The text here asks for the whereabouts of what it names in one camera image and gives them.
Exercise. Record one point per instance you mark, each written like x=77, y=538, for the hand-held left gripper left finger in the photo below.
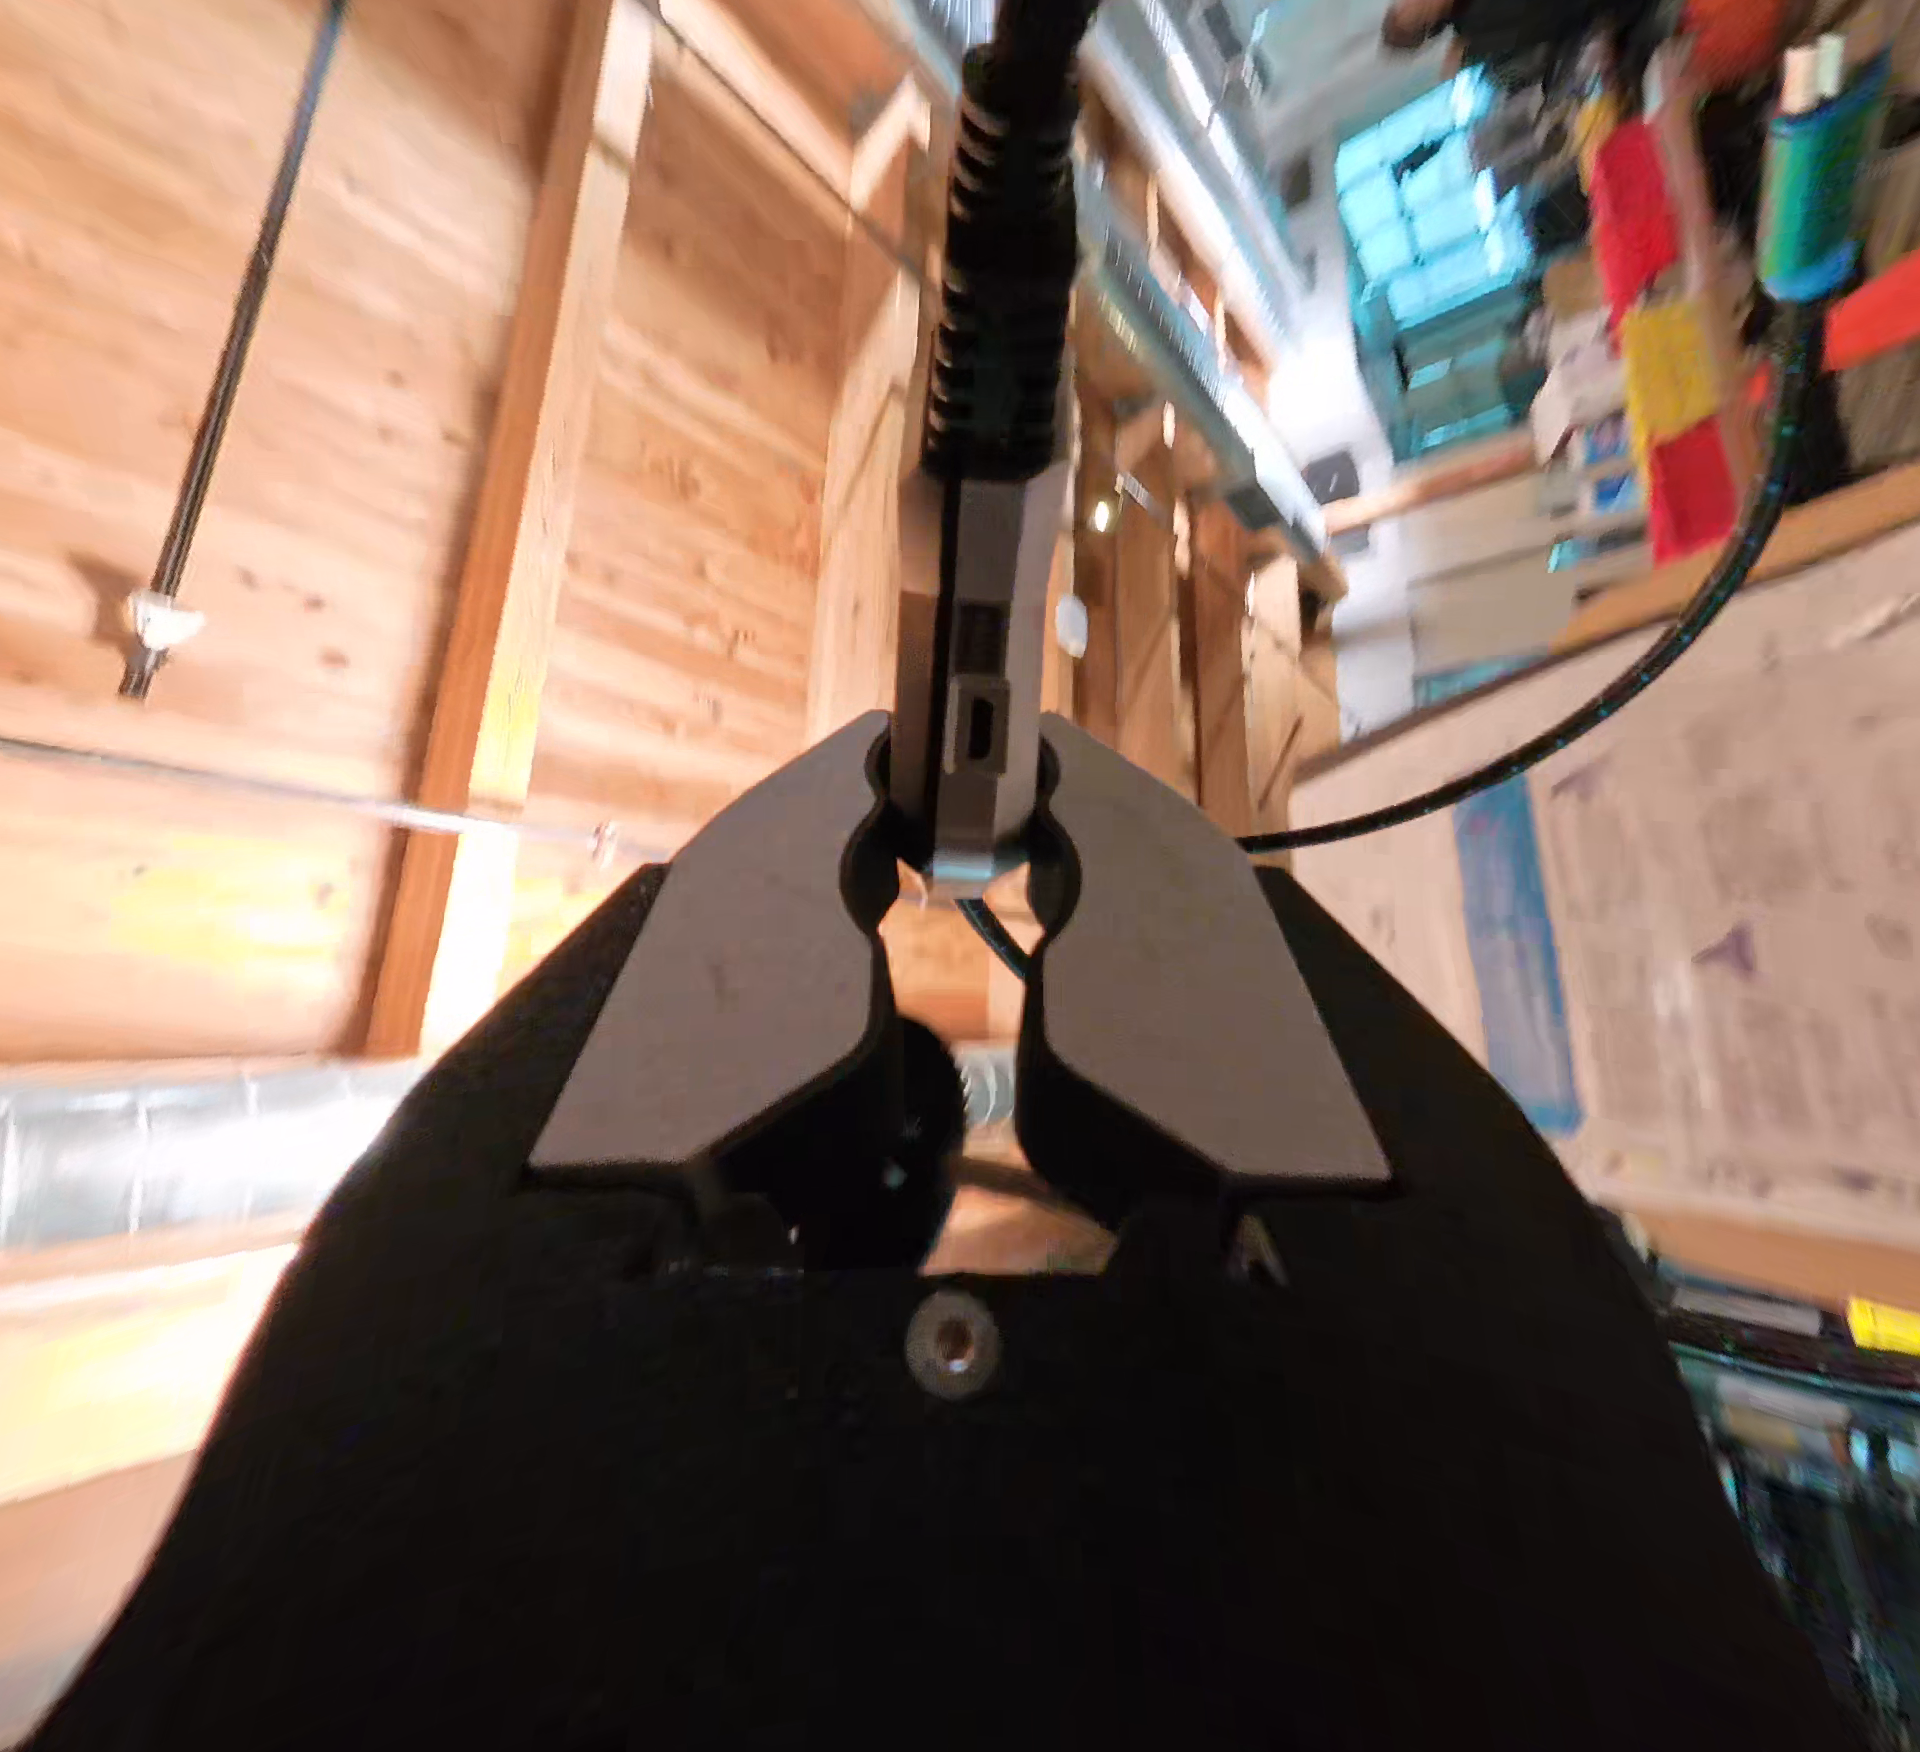
x=734, y=987

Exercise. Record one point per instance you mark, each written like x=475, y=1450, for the printed instruction sheet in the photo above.
x=1770, y=913

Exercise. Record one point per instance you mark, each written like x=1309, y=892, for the stack of colourful bins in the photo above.
x=1664, y=356

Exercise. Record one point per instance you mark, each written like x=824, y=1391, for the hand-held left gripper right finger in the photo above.
x=1185, y=987

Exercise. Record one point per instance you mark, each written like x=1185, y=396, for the black ceiling pipe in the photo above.
x=248, y=296

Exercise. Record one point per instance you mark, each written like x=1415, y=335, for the large window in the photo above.
x=1424, y=236

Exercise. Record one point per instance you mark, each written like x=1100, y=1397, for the wooden document stand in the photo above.
x=1800, y=537

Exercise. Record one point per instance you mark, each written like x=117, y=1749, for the square adapter hub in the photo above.
x=990, y=583

